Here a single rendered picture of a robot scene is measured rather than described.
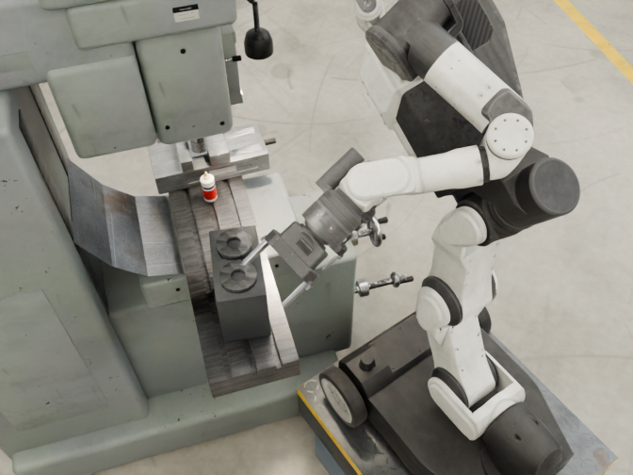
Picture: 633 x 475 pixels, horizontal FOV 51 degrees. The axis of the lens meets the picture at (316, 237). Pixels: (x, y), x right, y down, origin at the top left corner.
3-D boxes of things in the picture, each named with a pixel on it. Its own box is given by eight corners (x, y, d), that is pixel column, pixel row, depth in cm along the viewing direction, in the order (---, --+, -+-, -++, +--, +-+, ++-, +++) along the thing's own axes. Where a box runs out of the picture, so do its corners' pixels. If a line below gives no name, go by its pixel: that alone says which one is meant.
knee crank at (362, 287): (409, 273, 237) (411, 263, 232) (415, 286, 233) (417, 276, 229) (351, 287, 233) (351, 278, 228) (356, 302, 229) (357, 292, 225)
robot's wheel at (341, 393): (366, 429, 212) (370, 402, 197) (354, 437, 210) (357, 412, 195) (330, 383, 222) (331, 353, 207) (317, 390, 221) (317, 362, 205)
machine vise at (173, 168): (258, 138, 216) (255, 111, 207) (270, 169, 207) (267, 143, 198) (151, 161, 209) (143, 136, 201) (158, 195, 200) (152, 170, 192)
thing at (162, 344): (330, 284, 277) (331, 185, 230) (353, 349, 258) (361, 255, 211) (136, 332, 263) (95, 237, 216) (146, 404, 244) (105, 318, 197)
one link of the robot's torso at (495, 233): (550, 213, 138) (523, 164, 139) (505, 242, 134) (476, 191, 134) (514, 225, 151) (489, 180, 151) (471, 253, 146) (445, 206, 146)
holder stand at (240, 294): (261, 267, 183) (255, 221, 168) (271, 335, 170) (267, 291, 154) (217, 273, 182) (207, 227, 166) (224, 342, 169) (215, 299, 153)
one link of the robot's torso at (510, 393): (520, 409, 193) (531, 389, 183) (470, 449, 186) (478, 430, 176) (471, 358, 204) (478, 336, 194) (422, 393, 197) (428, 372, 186)
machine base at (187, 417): (303, 283, 296) (302, 256, 281) (345, 403, 260) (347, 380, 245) (26, 352, 275) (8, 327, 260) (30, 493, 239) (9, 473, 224)
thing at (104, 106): (146, 85, 173) (122, -5, 153) (159, 147, 159) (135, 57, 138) (72, 99, 170) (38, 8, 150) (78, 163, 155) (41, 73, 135)
